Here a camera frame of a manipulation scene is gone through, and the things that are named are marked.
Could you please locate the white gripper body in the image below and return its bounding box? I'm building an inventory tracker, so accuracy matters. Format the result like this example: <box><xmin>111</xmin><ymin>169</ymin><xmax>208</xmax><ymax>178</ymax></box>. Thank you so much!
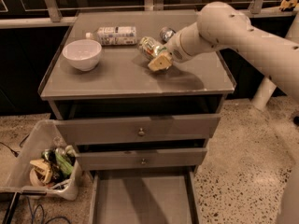
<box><xmin>164</xmin><ymin>32</ymin><xmax>192</xmax><ymax>63</ymax></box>

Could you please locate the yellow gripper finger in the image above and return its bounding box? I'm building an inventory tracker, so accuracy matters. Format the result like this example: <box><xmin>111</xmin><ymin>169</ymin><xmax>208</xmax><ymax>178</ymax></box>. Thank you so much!
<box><xmin>148</xmin><ymin>51</ymin><xmax>173</xmax><ymax>72</ymax></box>

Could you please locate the green 7up can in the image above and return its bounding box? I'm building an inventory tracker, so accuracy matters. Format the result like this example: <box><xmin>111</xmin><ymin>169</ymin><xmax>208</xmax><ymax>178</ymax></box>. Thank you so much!
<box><xmin>138</xmin><ymin>36</ymin><xmax>171</xmax><ymax>61</ymax></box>

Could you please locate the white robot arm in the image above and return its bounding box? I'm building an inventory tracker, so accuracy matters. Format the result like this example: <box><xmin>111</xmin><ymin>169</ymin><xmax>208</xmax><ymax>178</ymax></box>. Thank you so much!
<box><xmin>166</xmin><ymin>2</ymin><xmax>299</xmax><ymax>224</ymax></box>

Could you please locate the silver crushed can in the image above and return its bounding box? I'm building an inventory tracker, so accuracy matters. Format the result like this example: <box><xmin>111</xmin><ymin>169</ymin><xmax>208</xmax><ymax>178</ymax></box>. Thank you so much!
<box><xmin>160</xmin><ymin>27</ymin><xmax>176</xmax><ymax>42</ymax></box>

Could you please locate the brass top drawer knob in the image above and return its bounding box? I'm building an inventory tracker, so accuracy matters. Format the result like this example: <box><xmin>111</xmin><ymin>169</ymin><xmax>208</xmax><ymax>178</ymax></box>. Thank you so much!
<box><xmin>138</xmin><ymin>128</ymin><xmax>146</xmax><ymax>137</ymax></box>

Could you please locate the grey drawer cabinet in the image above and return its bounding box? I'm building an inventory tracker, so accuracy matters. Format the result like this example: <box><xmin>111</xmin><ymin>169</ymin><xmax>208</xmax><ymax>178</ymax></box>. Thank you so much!
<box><xmin>37</xmin><ymin>9</ymin><xmax>237</xmax><ymax>224</ymax></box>

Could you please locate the top grey drawer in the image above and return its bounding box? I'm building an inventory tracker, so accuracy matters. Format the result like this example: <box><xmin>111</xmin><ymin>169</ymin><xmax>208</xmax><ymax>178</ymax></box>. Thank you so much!
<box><xmin>58</xmin><ymin>114</ymin><xmax>220</xmax><ymax>145</ymax></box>

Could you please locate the grey drawer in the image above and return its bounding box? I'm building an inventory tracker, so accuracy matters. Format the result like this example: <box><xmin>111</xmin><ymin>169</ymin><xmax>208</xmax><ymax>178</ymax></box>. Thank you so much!
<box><xmin>76</xmin><ymin>147</ymin><xmax>206</xmax><ymax>171</ymax></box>
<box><xmin>88</xmin><ymin>168</ymin><xmax>201</xmax><ymax>224</ymax></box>
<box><xmin>58</xmin><ymin>114</ymin><xmax>220</xmax><ymax>145</ymax></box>

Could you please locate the middle grey drawer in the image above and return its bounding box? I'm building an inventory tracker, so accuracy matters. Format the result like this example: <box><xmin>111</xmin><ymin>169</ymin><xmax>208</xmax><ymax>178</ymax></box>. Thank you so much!
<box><xmin>76</xmin><ymin>147</ymin><xmax>206</xmax><ymax>171</ymax></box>

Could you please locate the bottom grey drawer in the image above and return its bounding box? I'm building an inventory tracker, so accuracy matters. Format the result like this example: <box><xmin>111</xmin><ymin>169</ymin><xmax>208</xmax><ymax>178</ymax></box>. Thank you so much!
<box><xmin>88</xmin><ymin>168</ymin><xmax>201</xmax><ymax>224</ymax></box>

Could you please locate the white labelled plastic bottle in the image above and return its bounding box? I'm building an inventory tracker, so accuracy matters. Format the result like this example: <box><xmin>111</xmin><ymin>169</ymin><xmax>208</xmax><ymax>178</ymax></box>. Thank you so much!
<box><xmin>85</xmin><ymin>26</ymin><xmax>137</xmax><ymax>46</ymax></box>

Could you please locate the white ceramic bowl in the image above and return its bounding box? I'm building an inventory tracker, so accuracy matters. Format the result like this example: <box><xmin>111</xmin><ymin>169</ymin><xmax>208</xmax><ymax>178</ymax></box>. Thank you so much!
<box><xmin>63</xmin><ymin>39</ymin><xmax>102</xmax><ymax>71</ymax></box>

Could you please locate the green bag in bin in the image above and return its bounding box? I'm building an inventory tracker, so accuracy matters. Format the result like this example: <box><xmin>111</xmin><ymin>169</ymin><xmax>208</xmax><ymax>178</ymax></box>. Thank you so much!
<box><xmin>55</xmin><ymin>153</ymin><xmax>73</xmax><ymax>177</ymax></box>

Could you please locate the metal railing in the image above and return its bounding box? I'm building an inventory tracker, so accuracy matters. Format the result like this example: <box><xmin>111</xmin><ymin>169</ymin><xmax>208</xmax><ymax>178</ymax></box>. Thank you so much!
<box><xmin>0</xmin><ymin>0</ymin><xmax>299</xmax><ymax>30</ymax></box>

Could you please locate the clear plastic bin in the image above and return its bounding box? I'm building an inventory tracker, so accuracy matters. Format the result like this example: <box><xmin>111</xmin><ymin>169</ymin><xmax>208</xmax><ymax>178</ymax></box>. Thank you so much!
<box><xmin>1</xmin><ymin>119</ymin><xmax>81</xmax><ymax>201</ymax></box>

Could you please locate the black cable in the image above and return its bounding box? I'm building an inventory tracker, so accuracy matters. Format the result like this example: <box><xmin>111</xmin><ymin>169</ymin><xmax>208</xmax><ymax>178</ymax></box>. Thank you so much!
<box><xmin>0</xmin><ymin>133</ymin><xmax>30</xmax><ymax>158</ymax></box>

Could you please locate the blue cable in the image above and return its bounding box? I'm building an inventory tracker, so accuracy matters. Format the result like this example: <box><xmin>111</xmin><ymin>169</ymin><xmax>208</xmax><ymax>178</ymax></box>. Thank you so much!
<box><xmin>25</xmin><ymin>196</ymin><xmax>73</xmax><ymax>224</ymax></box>

